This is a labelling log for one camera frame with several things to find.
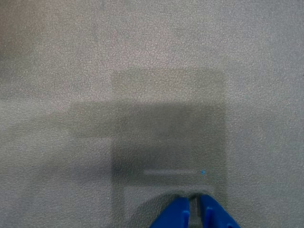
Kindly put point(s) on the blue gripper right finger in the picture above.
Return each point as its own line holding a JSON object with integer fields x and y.
{"x": 216, "y": 213}

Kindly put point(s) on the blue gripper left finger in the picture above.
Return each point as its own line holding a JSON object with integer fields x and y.
{"x": 173, "y": 213}

